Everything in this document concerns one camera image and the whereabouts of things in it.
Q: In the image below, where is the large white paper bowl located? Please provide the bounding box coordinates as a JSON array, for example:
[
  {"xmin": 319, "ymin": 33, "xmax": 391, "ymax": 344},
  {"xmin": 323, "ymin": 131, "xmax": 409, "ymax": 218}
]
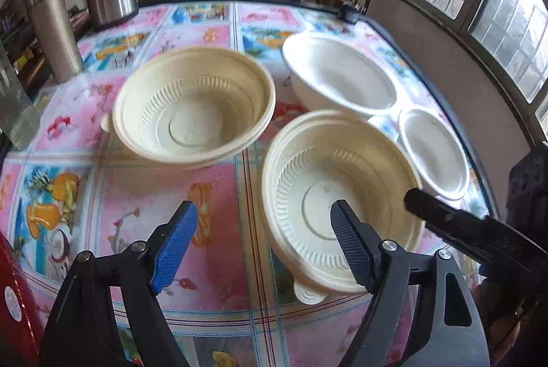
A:
[{"xmin": 282, "ymin": 32, "xmax": 399, "ymax": 117}]

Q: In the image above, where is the clear bottle mint lid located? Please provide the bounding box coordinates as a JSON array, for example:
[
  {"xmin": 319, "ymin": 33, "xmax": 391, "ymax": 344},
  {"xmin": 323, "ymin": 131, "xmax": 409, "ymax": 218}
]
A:
[{"xmin": 0, "ymin": 45, "xmax": 40, "ymax": 151}]

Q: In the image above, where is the red plastic basket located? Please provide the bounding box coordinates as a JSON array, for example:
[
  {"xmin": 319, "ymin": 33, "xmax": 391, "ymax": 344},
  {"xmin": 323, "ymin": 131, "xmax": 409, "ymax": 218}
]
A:
[{"xmin": 0, "ymin": 235, "xmax": 43, "ymax": 366}]

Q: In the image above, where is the small black ashtray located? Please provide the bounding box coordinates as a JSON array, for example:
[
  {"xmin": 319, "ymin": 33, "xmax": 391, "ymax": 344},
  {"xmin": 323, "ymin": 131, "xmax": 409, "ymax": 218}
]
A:
[{"xmin": 337, "ymin": 0, "xmax": 363, "ymax": 25}]

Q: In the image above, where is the slim steel thermos flask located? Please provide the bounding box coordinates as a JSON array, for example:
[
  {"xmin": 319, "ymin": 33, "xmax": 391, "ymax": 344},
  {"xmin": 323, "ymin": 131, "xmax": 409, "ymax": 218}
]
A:
[{"xmin": 26, "ymin": 0, "xmax": 84, "ymax": 84}]

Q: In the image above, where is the beige ribbed bowl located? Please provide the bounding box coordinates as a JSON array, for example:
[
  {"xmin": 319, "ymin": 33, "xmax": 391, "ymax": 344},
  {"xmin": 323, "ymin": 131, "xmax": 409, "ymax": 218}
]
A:
[
  {"xmin": 100, "ymin": 46, "xmax": 276, "ymax": 169},
  {"xmin": 260, "ymin": 110, "xmax": 424, "ymax": 305}
]

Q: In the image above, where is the small white paper bowl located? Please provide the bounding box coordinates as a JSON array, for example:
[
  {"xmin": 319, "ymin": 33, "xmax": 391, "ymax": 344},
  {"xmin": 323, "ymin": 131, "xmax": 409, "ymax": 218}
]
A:
[{"xmin": 398, "ymin": 106, "xmax": 470, "ymax": 201}]

